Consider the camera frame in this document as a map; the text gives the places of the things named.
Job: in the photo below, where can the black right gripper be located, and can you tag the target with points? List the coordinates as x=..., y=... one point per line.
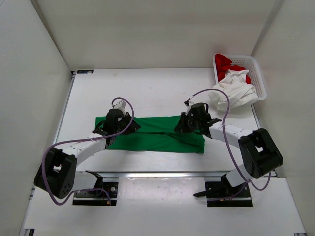
x=182, y=127

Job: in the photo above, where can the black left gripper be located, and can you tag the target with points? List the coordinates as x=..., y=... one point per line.
x=133, y=128

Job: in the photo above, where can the green t-shirt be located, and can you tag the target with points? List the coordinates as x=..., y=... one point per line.
x=157, y=134

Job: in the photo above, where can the white t-shirt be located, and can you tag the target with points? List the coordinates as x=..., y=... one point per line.
x=234, y=85

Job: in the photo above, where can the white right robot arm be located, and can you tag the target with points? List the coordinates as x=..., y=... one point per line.
x=259, y=153

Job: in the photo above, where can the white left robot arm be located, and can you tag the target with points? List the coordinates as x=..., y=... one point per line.
x=57, y=173

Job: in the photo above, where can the red t-shirt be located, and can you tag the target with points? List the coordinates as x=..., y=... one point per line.
x=222, y=64

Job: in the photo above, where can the dark table label sticker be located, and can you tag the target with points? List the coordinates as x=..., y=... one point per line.
x=84, y=71

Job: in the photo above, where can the white plastic laundry basket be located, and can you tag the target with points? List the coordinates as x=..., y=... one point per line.
x=254, y=75

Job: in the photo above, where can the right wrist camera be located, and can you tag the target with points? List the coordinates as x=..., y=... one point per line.
x=189, y=102

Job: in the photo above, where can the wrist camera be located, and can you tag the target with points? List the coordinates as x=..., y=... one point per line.
x=120, y=105
x=189, y=102

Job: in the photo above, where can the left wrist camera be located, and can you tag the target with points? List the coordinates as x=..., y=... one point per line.
x=120, y=105

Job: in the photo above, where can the aluminium rail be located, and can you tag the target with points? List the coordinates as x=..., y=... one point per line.
x=168, y=174

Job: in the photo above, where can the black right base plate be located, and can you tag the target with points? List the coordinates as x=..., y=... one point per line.
x=220, y=195

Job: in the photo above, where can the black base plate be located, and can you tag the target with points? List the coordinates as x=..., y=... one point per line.
x=220, y=195
x=99, y=198

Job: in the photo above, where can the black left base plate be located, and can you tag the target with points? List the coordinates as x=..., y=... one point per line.
x=99, y=198

